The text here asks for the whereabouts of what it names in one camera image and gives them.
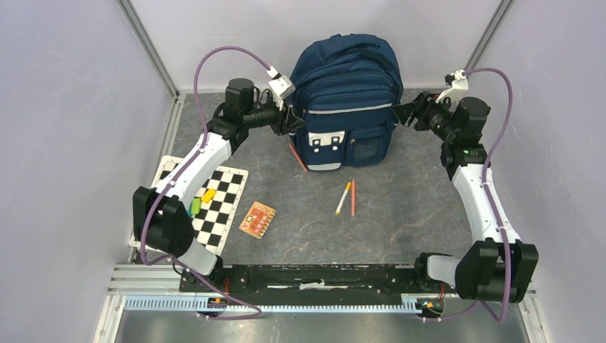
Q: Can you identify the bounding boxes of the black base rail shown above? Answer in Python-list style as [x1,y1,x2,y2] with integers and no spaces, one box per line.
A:
[207,264,456,306]

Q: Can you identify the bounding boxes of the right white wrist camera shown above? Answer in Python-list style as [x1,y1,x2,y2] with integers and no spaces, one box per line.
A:
[435,69,469,104]

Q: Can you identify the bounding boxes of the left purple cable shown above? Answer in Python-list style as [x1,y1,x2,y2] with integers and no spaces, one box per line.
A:
[139,46,263,322]

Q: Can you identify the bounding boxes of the orange card pack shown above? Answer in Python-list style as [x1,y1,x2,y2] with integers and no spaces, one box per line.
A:
[239,202,276,239]

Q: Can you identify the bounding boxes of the colourful blocks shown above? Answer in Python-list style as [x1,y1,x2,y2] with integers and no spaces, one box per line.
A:
[188,189,217,217]

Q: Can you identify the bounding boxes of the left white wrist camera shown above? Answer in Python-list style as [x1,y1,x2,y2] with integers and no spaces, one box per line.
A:
[267,66,296,111]

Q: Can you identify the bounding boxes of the purple cable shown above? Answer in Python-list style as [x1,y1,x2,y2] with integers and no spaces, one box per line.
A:
[423,67,515,325]
[139,46,263,322]

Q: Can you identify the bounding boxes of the checkerboard calibration board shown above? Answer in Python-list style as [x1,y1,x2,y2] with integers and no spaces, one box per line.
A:
[129,155,250,257]

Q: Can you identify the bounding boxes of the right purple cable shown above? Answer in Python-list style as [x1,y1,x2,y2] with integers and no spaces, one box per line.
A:
[423,67,515,325]

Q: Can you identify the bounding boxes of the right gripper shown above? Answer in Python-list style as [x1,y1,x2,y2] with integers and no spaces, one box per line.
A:
[392,91,458,143]

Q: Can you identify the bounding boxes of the aluminium frame rail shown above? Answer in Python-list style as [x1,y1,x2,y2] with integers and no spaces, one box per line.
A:
[107,264,536,314]

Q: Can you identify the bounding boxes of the navy blue backpack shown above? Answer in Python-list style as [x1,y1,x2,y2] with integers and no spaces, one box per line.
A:
[289,34,404,172]

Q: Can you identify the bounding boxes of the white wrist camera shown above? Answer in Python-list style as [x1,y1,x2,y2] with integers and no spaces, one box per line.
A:
[435,69,469,104]
[267,66,296,111]

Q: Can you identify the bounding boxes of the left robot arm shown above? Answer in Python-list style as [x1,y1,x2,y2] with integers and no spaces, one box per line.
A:
[133,75,295,292]

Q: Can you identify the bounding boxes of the orange pencil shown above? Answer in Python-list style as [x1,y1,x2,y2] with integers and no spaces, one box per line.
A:
[289,142,309,174]
[350,179,356,217]

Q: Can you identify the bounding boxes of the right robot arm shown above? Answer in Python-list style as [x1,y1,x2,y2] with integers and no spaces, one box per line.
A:
[393,92,539,304]

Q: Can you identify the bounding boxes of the yellow white marker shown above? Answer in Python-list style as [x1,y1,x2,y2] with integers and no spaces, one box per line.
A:
[335,182,352,215]

